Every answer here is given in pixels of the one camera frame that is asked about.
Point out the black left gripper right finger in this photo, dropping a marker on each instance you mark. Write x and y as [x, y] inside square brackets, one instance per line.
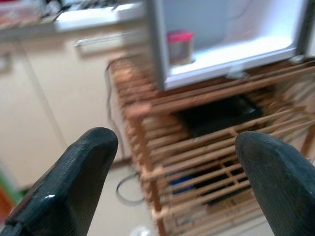
[283, 186]

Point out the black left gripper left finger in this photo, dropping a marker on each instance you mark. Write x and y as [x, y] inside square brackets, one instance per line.
[66, 186]

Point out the pink lid plastic container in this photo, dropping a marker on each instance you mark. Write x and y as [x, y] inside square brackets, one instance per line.
[180, 46]

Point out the grey mini fridge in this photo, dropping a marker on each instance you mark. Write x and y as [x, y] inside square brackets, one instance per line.
[246, 37]

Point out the green cutting board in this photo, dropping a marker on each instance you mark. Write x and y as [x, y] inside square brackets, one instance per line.
[3, 177]

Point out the orange cutting board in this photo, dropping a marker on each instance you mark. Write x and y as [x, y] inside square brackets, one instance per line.
[3, 206]

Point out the wooden slatted rack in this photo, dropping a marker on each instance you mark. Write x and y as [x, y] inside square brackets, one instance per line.
[201, 152]

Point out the beige kitchen cabinet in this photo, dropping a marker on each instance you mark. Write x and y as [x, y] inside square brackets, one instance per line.
[61, 98]

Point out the flat black box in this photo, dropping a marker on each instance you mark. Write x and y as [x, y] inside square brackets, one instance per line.
[221, 115]

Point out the small blue item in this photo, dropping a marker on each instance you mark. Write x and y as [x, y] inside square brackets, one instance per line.
[182, 183]

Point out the beige counter mat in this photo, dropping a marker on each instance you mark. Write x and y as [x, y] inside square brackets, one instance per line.
[19, 20]

